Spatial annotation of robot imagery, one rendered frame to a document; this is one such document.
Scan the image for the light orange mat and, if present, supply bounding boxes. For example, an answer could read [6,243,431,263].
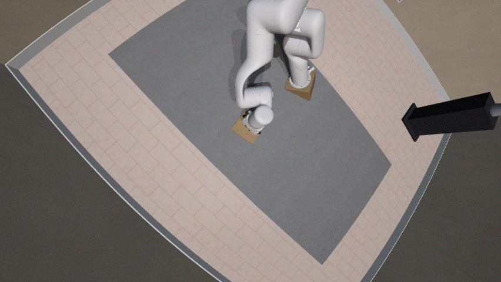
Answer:
[231,110,259,144]

